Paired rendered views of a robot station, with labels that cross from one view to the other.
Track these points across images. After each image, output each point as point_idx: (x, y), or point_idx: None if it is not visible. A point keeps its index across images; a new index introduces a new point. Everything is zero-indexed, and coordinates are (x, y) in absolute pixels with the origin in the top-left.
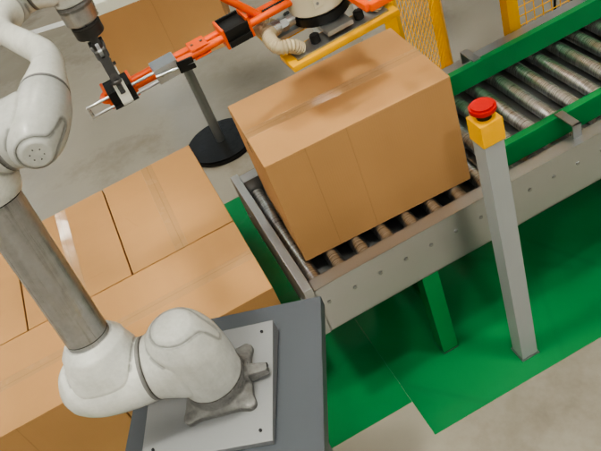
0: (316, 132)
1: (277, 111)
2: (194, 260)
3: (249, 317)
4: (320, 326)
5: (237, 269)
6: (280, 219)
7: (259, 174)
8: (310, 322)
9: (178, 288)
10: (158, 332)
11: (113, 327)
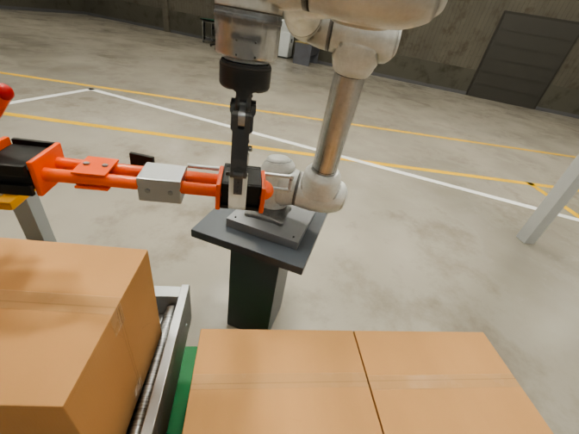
0: (70, 253)
1: (44, 319)
2: (248, 418)
3: (235, 240)
4: (204, 217)
5: (214, 369)
6: (134, 412)
7: (114, 409)
8: (208, 220)
9: (276, 387)
10: (286, 157)
11: (309, 167)
